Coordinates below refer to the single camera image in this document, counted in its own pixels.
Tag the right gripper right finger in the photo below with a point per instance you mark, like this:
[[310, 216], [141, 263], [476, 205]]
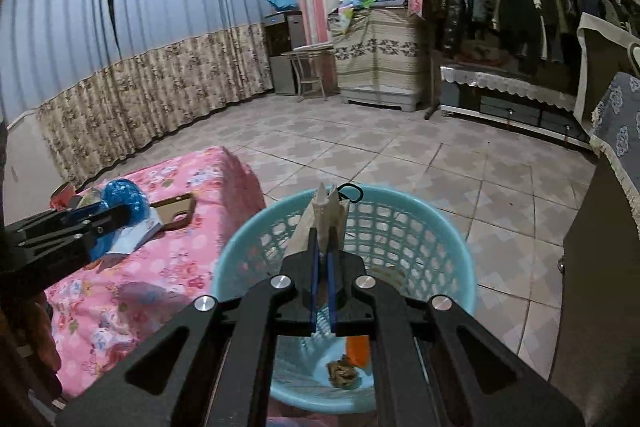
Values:
[[433, 364]]

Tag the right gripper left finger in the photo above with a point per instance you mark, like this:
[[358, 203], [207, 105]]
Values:
[[212, 364]]

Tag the blue plastic bag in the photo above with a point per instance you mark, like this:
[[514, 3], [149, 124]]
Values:
[[122, 205]]

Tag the brown paper ball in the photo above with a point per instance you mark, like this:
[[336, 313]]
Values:
[[343, 373]]

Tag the beige paper napkin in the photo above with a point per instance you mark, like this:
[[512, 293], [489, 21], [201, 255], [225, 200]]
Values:
[[322, 226]]

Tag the orange plastic bag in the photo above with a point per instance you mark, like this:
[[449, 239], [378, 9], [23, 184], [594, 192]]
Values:
[[357, 350]]

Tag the white cabinet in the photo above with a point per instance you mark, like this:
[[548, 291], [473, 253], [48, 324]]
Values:
[[30, 176]]

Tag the pink floral tablecloth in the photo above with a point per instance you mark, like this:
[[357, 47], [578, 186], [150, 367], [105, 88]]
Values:
[[101, 314]]

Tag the light blue booklet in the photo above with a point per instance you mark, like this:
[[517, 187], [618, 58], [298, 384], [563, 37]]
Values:
[[129, 239]]

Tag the sofa with lace cover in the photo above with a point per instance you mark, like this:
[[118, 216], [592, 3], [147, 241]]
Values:
[[596, 360]]

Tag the teal plastic basket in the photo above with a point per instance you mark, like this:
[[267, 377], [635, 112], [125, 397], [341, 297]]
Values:
[[401, 240]]

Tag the brown phone case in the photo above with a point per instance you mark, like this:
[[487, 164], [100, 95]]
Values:
[[175, 212]]

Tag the blue floral curtain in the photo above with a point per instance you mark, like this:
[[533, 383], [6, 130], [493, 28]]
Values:
[[106, 78]]

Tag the low tv cabinet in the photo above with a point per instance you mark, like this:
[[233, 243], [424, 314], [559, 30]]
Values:
[[512, 102]]

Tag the small folding table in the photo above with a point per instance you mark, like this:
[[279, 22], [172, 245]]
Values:
[[306, 63]]

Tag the water dispenser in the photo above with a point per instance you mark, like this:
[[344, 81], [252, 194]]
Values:
[[284, 32]]

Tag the covered storage cabinet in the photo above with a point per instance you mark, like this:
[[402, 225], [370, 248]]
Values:
[[382, 57]]

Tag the clothes rack with clothes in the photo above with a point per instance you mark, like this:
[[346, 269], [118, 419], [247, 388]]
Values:
[[524, 48]]

